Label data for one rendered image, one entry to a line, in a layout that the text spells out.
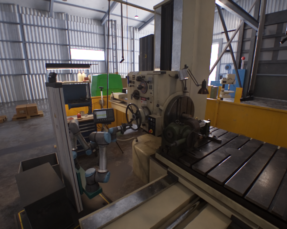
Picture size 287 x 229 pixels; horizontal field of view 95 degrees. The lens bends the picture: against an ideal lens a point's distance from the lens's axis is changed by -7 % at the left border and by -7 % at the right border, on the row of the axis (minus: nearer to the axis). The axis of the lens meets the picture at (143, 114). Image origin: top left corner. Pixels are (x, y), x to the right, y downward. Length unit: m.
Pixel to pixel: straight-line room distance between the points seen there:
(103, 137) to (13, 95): 13.60
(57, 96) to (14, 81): 13.39
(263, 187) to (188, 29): 2.06
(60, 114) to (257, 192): 1.73
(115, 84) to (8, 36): 10.68
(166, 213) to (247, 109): 2.97
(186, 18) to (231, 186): 2.16
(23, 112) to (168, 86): 7.03
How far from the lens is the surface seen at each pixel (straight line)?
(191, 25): 2.40
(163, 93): 1.86
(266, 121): 3.76
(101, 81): 5.72
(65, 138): 1.53
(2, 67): 14.82
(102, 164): 1.61
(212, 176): 1.44
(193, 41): 2.32
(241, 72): 14.69
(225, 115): 4.01
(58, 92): 1.43
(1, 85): 14.91
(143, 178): 2.72
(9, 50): 14.82
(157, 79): 1.80
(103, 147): 1.56
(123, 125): 1.91
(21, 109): 8.01
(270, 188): 1.55
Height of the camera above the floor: 1.84
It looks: 16 degrees down
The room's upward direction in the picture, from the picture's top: straight up
